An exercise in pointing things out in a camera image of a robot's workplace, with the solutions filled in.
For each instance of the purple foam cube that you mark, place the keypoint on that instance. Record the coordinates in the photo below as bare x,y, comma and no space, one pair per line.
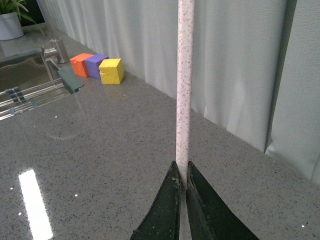
92,64

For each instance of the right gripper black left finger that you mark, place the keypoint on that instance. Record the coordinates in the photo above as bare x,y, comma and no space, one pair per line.
162,221

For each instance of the white speckled chopstick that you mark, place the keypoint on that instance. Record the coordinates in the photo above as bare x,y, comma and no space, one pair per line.
185,39

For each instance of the steel sink basin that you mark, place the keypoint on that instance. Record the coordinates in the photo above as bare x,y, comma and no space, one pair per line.
29,71

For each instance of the light grey curtain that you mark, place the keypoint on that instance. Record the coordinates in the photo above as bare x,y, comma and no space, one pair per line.
256,63

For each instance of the green potted plant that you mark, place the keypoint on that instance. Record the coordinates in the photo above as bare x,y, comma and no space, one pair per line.
16,6

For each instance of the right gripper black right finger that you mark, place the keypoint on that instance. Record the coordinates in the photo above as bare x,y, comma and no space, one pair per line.
209,217

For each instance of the steel kitchen faucet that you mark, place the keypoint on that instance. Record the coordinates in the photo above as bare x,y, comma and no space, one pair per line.
58,49

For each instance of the sink drying rack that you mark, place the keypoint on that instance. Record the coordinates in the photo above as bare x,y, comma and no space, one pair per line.
21,101

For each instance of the white plant pot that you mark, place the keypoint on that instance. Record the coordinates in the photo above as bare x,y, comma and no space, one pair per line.
10,26

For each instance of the yellow foam cube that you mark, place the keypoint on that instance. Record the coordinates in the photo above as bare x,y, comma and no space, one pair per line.
111,71

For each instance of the orange foam cube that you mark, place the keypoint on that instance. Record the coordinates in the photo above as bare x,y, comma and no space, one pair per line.
78,64

